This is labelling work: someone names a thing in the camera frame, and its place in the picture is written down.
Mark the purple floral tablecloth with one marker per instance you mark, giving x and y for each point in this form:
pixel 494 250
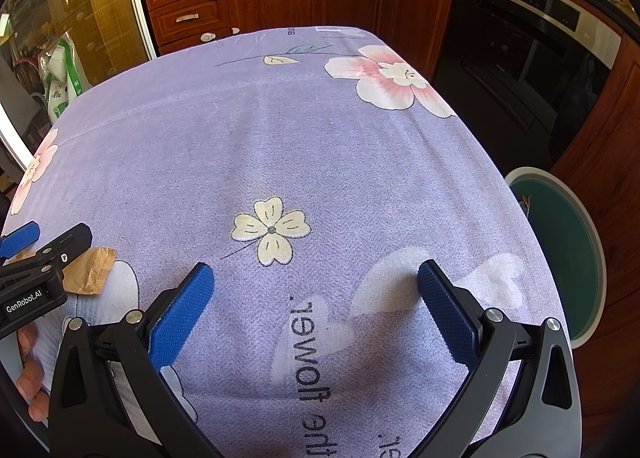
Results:
pixel 300 138

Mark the glass sliding door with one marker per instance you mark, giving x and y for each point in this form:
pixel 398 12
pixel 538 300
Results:
pixel 100 13

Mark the brown paper bag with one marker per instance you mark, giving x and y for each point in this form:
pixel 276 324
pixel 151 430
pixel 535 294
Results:
pixel 92 270

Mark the teal trash bin white rim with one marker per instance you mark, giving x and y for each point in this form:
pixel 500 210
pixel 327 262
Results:
pixel 555 248

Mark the person's left hand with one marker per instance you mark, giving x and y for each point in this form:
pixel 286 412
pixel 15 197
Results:
pixel 32 380

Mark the green and white plastic bag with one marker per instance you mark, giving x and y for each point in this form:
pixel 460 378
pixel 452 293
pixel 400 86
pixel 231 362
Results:
pixel 60 83

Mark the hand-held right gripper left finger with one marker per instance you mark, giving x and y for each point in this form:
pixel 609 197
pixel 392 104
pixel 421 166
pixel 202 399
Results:
pixel 182 318

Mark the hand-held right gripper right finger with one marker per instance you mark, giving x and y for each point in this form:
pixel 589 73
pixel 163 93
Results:
pixel 447 313

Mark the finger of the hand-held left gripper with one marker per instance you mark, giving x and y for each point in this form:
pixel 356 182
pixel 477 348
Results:
pixel 20 238
pixel 65 243

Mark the black built-in oven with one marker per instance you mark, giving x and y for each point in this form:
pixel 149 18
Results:
pixel 540 38

